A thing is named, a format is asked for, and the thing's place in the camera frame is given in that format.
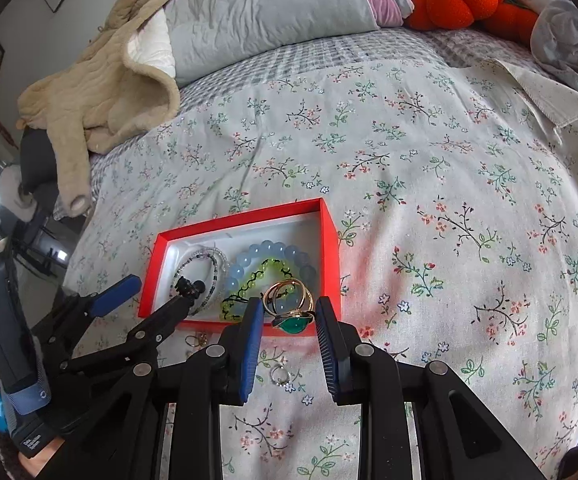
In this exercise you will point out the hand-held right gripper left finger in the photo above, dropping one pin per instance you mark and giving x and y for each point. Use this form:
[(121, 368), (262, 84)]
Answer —
[(249, 350)]

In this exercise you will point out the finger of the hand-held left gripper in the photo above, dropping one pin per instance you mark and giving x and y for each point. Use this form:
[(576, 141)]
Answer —
[(114, 295), (161, 317)]

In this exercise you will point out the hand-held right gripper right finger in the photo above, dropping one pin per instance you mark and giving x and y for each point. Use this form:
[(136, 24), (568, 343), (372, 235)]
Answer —
[(328, 350)]

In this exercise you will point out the red cardboard box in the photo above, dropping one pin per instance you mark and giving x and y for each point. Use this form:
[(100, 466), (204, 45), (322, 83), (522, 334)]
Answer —
[(331, 260)]

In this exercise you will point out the dark chair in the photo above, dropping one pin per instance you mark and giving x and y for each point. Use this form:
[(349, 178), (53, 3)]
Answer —
[(36, 160)]

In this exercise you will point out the beige quilted jacket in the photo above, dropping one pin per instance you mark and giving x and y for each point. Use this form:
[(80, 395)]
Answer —
[(94, 100)]

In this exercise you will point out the grey pillow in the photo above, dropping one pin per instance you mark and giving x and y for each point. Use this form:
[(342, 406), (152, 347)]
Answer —
[(269, 10)]

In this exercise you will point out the cream fabric sheet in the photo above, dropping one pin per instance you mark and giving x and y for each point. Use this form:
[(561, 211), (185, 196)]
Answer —
[(554, 95)]

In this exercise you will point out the orange plush pumpkin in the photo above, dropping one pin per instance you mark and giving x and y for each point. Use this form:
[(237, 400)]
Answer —
[(454, 5)]

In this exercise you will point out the grey crumpled garment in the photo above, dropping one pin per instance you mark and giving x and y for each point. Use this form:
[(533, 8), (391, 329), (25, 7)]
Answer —
[(564, 35)]

